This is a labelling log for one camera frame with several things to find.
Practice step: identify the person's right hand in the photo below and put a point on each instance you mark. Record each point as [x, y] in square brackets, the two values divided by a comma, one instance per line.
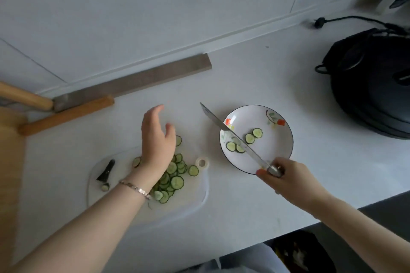
[294, 186]

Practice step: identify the person's left hand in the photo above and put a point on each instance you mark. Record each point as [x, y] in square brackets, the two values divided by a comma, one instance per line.
[155, 144]

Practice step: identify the person's left thumb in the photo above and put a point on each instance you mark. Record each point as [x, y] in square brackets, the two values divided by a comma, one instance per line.
[170, 135]

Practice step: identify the person's right thumb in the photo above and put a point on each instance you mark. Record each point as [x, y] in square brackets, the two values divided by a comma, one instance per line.
[265, 176]

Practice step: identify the steel kitchen knife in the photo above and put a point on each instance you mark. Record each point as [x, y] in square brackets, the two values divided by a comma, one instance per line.
[237, 140]

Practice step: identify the person's left forearm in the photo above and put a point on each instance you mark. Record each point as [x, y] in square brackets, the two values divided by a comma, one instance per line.
[83, 224]

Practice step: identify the person's right forearm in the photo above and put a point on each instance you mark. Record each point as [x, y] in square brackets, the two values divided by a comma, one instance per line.
[362, 234]

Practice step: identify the white floral print plate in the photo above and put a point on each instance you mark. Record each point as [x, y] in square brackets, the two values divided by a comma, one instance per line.
[272, 151]

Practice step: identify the cucumber slice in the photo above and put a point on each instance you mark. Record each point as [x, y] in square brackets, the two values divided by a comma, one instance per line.
[249, 138]
[240, 149]
[257, 133]
[230, 146]

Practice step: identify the pile of cut cucumber rounds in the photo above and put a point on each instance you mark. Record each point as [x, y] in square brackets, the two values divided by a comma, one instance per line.
[176, 181]

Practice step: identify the long grey bar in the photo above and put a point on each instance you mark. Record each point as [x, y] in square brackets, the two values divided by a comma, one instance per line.
[137, 82]

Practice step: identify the clear plastic cutting board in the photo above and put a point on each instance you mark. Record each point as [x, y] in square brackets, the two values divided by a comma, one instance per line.
[185, 200]

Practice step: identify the small cucumber end piece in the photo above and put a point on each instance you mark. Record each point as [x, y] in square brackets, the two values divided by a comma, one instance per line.
[105, 187]

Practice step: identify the white clothing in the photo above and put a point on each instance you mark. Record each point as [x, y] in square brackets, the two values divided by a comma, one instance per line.
[246, 260]

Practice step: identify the wooden stick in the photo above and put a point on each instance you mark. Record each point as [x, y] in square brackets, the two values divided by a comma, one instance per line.
[64, 116]

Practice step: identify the black electric cooking pot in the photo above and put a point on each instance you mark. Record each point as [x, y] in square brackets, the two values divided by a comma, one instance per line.
[371, 90]

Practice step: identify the wooden board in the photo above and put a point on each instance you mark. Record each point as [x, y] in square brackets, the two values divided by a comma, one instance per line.
[11, 180]

